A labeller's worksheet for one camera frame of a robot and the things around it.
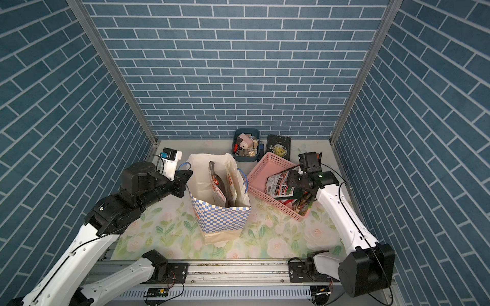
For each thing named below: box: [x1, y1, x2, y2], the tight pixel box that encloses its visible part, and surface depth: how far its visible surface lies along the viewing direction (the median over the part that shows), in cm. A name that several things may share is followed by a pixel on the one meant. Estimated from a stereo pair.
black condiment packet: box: [265, 169, 304, 200], surface depth 90 cm
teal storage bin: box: [232, 127, 261, 163], surface depth 114 cm
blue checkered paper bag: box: [185, 153, 252, 246], surface depth 74 cm
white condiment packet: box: [225, 161, 238, 208], surface depth 78 cm
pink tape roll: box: [238, 133, 254, 150], surface depth 113 cm
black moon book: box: [265, 133, 291, 162], surface depth 121 cm
